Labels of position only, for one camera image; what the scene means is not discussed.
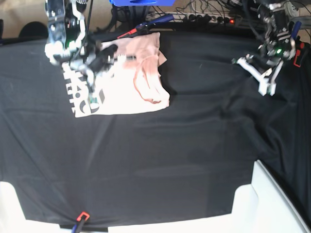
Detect black table cloth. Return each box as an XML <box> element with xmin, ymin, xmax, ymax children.
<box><xmin>0</xmin><ymin>32</ymin><xmax>311</xmax><ymax>227</ymax></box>

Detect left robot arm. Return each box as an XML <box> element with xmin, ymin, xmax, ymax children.
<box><xmin>232</xmin><ymin>0</ymin><xmax>296</xmax><ymax>96</ymax></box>

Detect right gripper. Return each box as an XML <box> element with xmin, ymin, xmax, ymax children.
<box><xmin>45</xmin><ymin>41</ymin><xmax>136</xmax><ymax>109</ymax></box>

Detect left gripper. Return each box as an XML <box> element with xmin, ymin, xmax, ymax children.
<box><xmin>232</xmin><ymin>31</ymin><xmax>296</xmax><ymax>95</ymax></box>

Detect blue clamp handle right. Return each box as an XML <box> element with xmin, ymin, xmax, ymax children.
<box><xmin>289</xmin><ymin>21</ymin><xmax>302</xmax><ymax>41</ymax></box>

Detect blue clamp at front edge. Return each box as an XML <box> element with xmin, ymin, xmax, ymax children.
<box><xmin>71</xmin><ymin>211</ymin><xmax>90</xmax><ymax>233</ymax></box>

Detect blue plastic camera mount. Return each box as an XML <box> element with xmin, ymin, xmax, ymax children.
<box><xmin>109</xmin><ymin>0</ymin><xmax>175</xmax><ymax>6</ymax></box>

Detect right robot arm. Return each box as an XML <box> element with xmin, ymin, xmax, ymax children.
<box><xmin>45</xmin><ymin>0</ymin><xmax>136</xmax><ymax>111</ymax></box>

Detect light pink T-shirt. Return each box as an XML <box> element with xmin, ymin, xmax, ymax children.
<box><xmin>63</xmin><ymin>32</ymin><xmax>170</xmax><ymax>118</ymax></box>

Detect orange clamp at right edge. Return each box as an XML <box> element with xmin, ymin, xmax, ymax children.
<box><xmin>294</xmin><ymin>41</ymin><xmax>306</xmax><ymax>67</ymax></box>

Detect white power strip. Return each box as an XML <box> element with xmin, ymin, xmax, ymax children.
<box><xmin>184</xmin><ymin>13</ymin><xmax>236</xmax><ymax>25</ymax></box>

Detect orange black clamp, blue handles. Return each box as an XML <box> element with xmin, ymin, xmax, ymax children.
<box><xmin>117</xmin><ymin>14</ymin><xmax>174</xmax><ymax>39</ymax></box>

